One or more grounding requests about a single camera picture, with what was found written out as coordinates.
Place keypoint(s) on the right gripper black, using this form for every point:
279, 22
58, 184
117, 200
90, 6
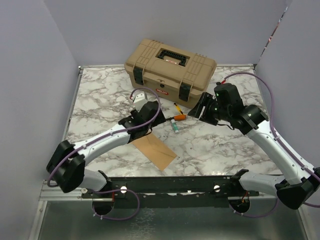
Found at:
206, 99

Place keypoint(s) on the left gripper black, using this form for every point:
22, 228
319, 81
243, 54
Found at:
160, 118

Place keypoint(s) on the green white glue stick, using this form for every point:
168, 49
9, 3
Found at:
174, 126

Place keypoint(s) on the brown paper envelope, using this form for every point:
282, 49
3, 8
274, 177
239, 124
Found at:
155, 151

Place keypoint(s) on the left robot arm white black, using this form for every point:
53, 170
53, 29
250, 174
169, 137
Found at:
67, 166

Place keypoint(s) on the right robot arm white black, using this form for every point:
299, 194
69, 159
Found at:
299, 179

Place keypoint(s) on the yellow black small tool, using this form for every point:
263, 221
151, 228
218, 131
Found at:
178, 108

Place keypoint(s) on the tan plastic toolbox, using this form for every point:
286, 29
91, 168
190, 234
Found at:
174, 74

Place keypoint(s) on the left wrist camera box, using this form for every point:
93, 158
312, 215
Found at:
140, 100

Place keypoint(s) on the orange handled screwdriver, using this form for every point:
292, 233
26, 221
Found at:
180, 117

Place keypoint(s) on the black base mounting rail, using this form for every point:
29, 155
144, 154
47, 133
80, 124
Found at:
167, 192

